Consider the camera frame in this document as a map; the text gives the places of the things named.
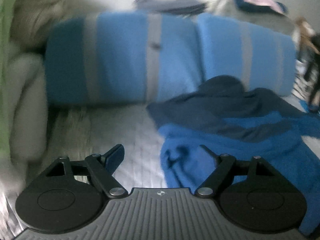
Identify brown plush toy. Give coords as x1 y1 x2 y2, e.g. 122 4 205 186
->
295 17 318 53

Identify light green blanket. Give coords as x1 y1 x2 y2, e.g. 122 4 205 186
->
0 0 58 155

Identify blue fleece jacket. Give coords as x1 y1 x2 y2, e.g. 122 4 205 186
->
146 75 320 235

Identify black bag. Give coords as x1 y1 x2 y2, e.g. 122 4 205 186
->
300 34 320 110

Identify dark grey folded clothes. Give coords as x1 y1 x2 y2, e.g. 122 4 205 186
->
134 0 208 15

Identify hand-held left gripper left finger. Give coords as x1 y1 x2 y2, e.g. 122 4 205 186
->
46 144 128 198

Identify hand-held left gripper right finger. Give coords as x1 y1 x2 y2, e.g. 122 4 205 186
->
195 144 278 198

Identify white rolled comforter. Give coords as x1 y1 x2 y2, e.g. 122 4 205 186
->
5 0 100 175

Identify white quilted lace-trimmed bedspread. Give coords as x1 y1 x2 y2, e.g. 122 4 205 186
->
0 100 320 240

